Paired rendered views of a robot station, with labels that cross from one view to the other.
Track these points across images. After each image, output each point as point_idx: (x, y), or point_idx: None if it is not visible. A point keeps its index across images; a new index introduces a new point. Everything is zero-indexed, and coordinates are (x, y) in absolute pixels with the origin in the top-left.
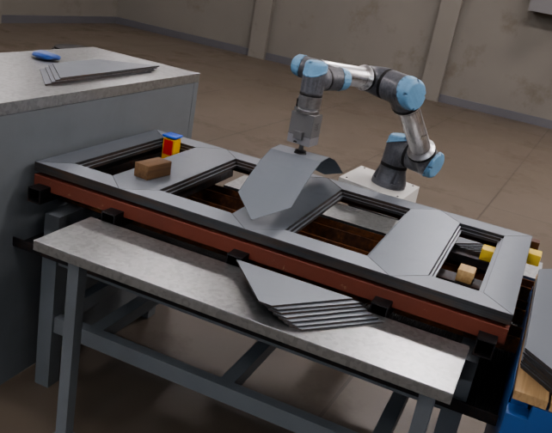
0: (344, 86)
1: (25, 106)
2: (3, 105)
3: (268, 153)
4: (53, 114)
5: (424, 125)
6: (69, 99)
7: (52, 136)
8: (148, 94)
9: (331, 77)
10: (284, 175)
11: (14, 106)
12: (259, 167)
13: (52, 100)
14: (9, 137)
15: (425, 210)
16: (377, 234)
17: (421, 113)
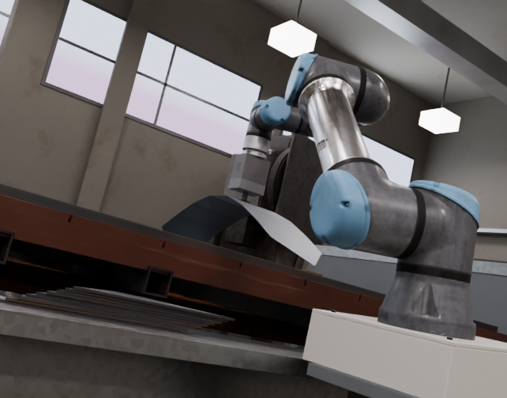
0: (261, 114)
1: (337, 252)
2: (321, 247)
3: (249, 214)
4: (360, 266)
5: (322, 122)
6: (377, 256)
7: (357, 285)
8: (498, 279)
9: (255, 110)
10: (205, 215)
11: (328, 250)
12: (228, 223)
13: (360, 253)
14: (322, 272)
15: None
16: (190, 301)
17: (324, 104)
